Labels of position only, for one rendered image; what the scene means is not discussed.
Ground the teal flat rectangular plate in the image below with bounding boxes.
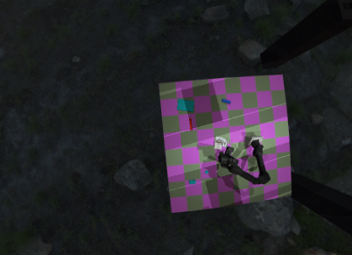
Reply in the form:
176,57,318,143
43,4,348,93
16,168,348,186
177,99,194,112

